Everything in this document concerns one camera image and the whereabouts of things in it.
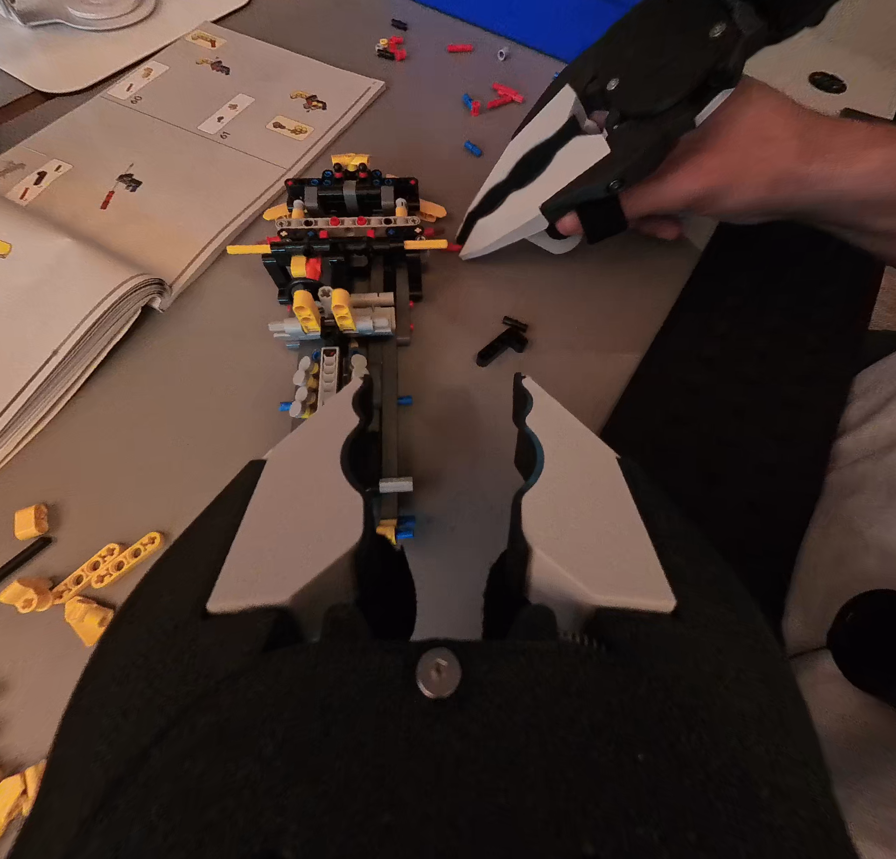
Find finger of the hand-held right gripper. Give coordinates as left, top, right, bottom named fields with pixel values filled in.
left=455, top=89, right=588, bottom=245
left=461, top=131, right=611, bottom=261

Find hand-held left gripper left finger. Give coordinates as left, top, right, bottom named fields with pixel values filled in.
left=206, top=376, right=374, bottom=615

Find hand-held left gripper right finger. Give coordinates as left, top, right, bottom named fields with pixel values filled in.
left=512, top=373, right=679, bottom=630

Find toy brick car chassis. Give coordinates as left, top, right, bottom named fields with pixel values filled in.
left=225, top=152, right=464, bottom=546

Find person's right hand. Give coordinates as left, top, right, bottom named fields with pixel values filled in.
left=622, top=78, right=863, bottom=245

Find pile of red blue pins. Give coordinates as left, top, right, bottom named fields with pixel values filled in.
left=461, top=82, right=526, bottom=158

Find scattered yellow toy beams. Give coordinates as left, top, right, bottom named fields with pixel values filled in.
left=0, top=530, right=165, bottom=835

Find dark dotted panel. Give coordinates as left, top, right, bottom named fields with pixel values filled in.
left=602, top=222, right=884, bottom=629

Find black toy axle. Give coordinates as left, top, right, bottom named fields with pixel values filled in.
left=0, top=537, right=53, bottom=583

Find building instruction book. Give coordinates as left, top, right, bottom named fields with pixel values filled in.
left=0, top=22, right=386, bottom=466

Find white stand with flat base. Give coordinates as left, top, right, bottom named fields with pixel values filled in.
left=0, top=0, right=252, bottom=95

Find black lanyard strap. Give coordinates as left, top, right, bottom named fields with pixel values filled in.
left=826, top=589, right=896, bottom=716

